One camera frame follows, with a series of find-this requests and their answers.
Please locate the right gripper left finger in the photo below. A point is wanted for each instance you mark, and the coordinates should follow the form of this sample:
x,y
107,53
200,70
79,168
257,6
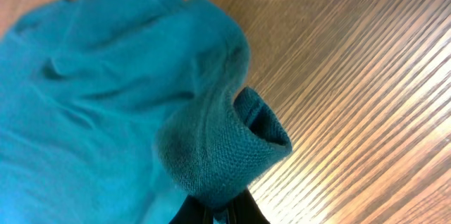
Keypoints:
x,y
192,212

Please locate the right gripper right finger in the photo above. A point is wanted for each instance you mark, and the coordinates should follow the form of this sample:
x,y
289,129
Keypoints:
x,y
244,210

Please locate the blue polo shirt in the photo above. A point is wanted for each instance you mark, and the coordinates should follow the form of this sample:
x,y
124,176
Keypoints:
x,y
115,111

